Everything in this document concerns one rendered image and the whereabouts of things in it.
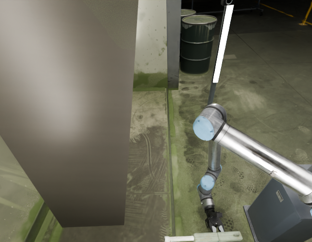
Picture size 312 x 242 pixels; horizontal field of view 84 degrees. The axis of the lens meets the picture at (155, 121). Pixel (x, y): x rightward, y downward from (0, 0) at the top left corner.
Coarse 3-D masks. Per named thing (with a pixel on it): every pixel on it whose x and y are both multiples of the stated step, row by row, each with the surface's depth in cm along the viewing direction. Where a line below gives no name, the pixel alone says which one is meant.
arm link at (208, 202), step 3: (201, 201) 125; (204, 201) 123; (207, 201) 122; (210, 201) 122; (213, 201) 124; (201, 204) 126; (204, 204) 122; (207, 204) 121; (210, 204) 120; (213, 204) 121; (204, 207) 123
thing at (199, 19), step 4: (192, 16) 306; (196, 16) 305; (200, 16) 304; (204, 16) 302; (208, 16) 299; (184, 20) 291; (188, 20) 291; (192, 20) 290; (196, 20) 288; (200, 20) 286; (204, 20) 285; (208, 20) 284; (212, 20) 281
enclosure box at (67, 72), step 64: (0, 0) 27; (64, 0) 28; (128, 0) 29; (0, 64) 34; (64, 64) 35; (128, 64) 36; (0, 128) 45; (64, 128) 47; (128, 128) 49; (64, 192) 71
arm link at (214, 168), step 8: (216, 104) 92; (224, 112) 90; (224, 120) 94; (208, 144) 114; (216, 144) 107; (208, 152) 118; (216, 152) 112; (208, 160) 123; (216, 160) 117; (208, 168) 127; (216, 168) 122; (216, 176) 125
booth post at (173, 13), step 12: (168, 0) 208; (180, 0) 207; (168, 12) 216; (180, 12) 216; (168, 24) 225; (180, 24) 225; (168, 36) 235; (168, 48) 246; (168, 60) 258; (168, 72) 271; (168, 84) 285
